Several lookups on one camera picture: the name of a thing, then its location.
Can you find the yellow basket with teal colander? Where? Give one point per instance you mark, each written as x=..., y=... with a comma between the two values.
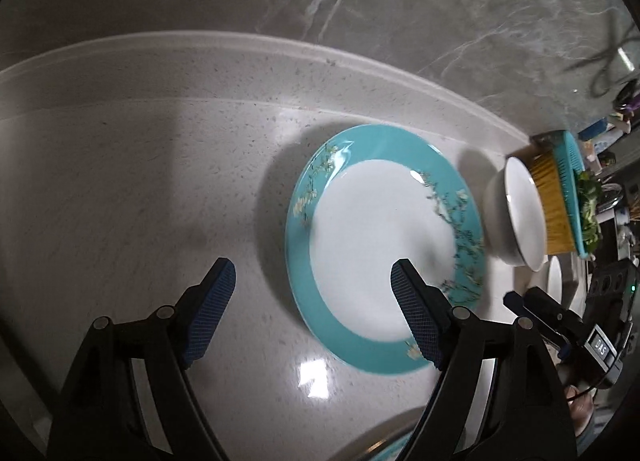
x=554, y=169

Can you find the small teal rimmed plate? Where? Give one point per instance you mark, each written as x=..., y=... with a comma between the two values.
x=390, y=450

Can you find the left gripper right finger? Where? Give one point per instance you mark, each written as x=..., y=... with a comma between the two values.
x=426, y=310

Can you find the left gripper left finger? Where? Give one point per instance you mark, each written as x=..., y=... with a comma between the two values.
x=202, y=308

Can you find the leafy green vegetables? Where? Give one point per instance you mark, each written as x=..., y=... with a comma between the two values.
x=589, y=192

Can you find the large teal rimmed plate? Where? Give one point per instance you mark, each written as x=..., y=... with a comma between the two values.
x=369, y=196

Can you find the floral patterned cup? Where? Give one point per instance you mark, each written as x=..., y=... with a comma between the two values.
x=554, y=285

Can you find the right hand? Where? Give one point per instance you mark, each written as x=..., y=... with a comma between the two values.
x=581, y=408

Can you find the white deep bowl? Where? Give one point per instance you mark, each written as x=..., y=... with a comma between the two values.
x=514, y=218

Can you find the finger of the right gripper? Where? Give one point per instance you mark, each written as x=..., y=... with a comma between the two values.
x=513, y=301

